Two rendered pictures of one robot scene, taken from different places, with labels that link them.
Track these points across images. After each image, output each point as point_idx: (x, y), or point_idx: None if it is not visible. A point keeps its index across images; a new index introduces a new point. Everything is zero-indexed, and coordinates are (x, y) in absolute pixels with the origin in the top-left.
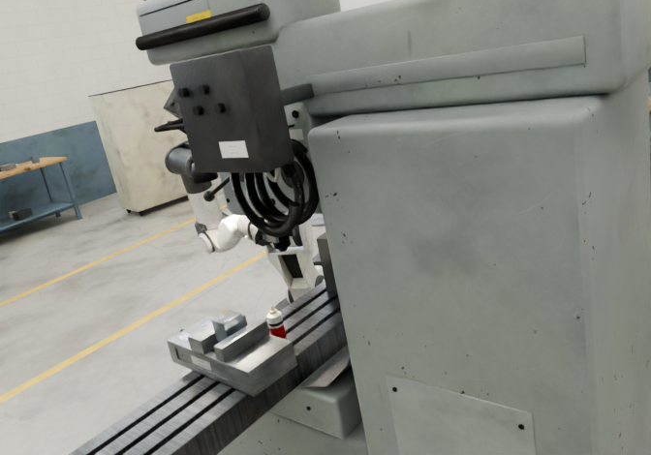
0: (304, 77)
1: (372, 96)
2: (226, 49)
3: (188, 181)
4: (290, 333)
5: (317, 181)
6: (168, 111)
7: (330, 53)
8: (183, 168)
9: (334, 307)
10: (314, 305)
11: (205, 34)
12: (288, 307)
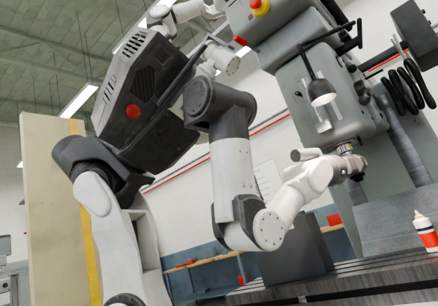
0: (356, 64)
1: (370, 84)
2: (333, 27)
3: (246, 120)
4: (418, 253)
5: (411, 92)
6: (151, 41)
7: (356, 62)
8: (247, 99)
9: (358, 262)
10: (356, 267)
11: (336, 11)
12: (363, 273)
